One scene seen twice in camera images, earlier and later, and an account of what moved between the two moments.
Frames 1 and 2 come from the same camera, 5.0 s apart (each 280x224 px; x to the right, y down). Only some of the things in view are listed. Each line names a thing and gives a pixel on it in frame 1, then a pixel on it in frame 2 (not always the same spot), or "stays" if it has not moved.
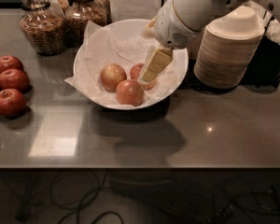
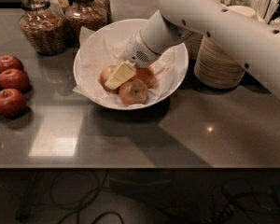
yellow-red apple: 110,76 stays
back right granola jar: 103,11 stays
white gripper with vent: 170,28 -> 137,52
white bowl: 107,63 stays
